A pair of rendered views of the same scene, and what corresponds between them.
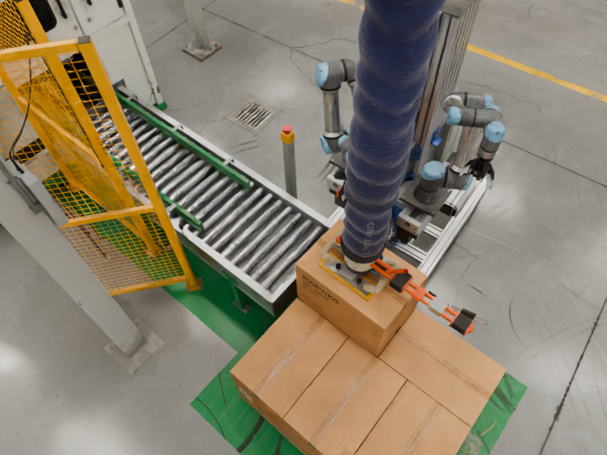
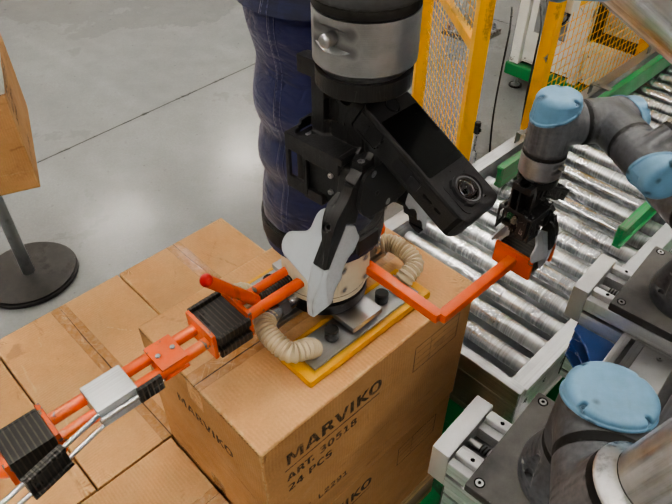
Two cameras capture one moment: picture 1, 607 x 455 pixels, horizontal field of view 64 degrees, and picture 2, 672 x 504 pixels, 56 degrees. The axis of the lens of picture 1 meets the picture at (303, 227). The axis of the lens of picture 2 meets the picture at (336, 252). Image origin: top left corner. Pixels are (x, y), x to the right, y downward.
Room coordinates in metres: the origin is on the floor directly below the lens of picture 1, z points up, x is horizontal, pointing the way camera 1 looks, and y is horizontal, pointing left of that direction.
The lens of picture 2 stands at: (1.38, -1.21, 1.92)
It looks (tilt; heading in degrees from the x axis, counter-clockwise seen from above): 42 degrees down; 94
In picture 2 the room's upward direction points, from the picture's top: straight up
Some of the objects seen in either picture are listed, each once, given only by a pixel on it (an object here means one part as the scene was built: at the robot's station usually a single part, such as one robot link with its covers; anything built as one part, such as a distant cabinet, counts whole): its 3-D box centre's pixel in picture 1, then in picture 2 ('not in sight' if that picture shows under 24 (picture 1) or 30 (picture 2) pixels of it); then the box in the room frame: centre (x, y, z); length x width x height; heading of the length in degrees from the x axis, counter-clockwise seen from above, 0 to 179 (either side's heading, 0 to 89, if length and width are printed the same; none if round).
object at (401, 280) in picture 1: (400, 280); (220, 323); (1.13, -0.48, 1.07); 0.10 x 0.08 x 0.06; 137
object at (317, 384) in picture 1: (364, 381); (163, 451); (0.85, -0.33, 0.34); 1.20 x 1.00 x 0.40; 48
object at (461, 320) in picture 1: (461, 324); (27, 443); (0.89, -0.73, 1.07); 0.08 x 0.07 x 0.05; 47
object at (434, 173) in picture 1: (433, 175); (600, 420); (1.70, -0.72, 1.20); 0.13 x 0.12 x 0.14; 78
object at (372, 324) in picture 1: (358, 286); (314, 363); (1.27, -0.30, 0.74); 0.60 x 0.40 x 0.40; 48
